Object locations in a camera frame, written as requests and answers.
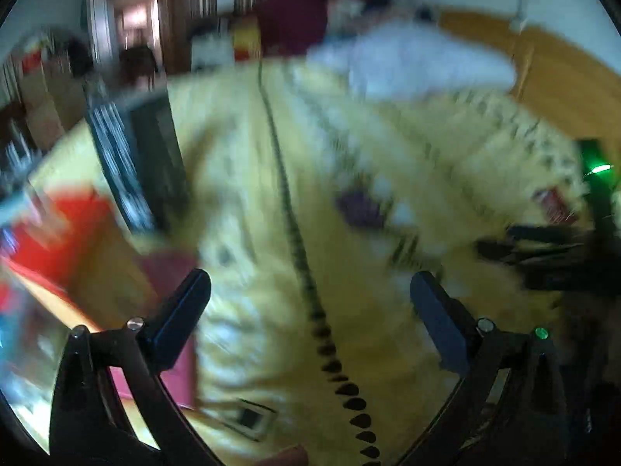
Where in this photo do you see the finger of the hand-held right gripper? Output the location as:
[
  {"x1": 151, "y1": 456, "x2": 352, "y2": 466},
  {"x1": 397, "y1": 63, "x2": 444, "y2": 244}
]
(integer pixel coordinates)
[
  {"x1": 507, "y1": 223, "x2": 590, "y2": 246},
  {"x1": 475, "y1": 238, "x2": 583, "y2": 265}
]

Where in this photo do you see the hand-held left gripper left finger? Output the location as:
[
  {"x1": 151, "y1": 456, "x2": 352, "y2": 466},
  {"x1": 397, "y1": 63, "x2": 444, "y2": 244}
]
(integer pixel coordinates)
[{"x1": 49, "y1": 268, "x2": 224, "y2": 466}]

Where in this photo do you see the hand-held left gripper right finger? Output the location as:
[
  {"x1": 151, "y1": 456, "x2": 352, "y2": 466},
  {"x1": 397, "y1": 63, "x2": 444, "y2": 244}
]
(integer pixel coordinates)
[{"x1": 398, "y1": 272, "x2": 568, "y2": 466}]

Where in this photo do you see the person's left hand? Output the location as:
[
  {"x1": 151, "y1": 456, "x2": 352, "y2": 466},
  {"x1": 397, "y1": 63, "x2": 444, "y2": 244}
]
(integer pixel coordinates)
[{"x1": 259, "y1": 444, "x2": 310, "y2": 466}]

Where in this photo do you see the small red snack packet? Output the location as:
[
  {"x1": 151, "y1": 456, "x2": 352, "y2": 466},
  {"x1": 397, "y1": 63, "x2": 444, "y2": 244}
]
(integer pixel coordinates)
[{"x1": 531, "y1": 187, "x2": 580, "y2": 224}]

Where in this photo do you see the wooden headboard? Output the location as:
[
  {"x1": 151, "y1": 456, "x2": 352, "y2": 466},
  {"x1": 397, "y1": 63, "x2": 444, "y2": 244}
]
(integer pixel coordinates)
[{"x1": 437, "y1": 7, "x2": 621, "y2": 156}]

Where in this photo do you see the purple snack packet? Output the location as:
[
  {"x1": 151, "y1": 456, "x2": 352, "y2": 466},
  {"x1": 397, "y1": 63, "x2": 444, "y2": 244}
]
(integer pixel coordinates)
[{"x1": 335, "y1": 189, "x2": 389, "y2": 229}]

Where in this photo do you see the red gold gift box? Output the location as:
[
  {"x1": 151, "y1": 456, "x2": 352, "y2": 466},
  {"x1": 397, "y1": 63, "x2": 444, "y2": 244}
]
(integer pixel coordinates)
[{"x1": 0, "y1": 189, "x2": 161, "y2": 447}]

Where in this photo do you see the yellow patterned bedsheet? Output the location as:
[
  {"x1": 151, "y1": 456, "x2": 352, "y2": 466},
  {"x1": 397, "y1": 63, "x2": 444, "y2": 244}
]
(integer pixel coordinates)
[{"x1": 29, "y1": 58, "x2": 602, "y2": 466}]

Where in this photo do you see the black product box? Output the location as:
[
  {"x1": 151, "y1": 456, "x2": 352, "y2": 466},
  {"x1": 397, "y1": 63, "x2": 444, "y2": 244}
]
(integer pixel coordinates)
[{"x1": 85, "y1": 92, "x2": 192, "y2": 234}]

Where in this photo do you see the cardboard box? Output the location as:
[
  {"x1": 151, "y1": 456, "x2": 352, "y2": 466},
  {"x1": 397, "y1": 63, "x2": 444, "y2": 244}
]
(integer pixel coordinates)
[{"x1": 22, "y1": 53, "x2": 88, "y2": 151}]

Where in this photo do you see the dark wooden chair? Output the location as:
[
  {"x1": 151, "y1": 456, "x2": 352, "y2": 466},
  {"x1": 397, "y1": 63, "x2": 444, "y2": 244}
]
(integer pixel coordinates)
[{"x1": 119, "y1": 46, "x2": 158, "y2": 89}]

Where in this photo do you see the white tote bag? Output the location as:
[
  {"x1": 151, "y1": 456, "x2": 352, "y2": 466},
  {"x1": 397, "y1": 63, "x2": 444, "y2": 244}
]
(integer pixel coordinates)
[{"x1": 191, "y1": 34, "x2": 236, "y2": 71}]

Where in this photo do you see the red gold carton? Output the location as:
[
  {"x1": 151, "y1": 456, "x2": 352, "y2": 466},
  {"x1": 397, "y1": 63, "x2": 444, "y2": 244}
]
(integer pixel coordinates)
[{"x1": 232, "y1": 17, "x2": 263, "y2": 61}]

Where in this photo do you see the wooden wardrobe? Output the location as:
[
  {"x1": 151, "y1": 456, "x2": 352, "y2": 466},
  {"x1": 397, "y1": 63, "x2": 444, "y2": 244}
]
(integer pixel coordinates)
[{"x1": 155, "y1": 0, "x2": 263, "y2": 73}]

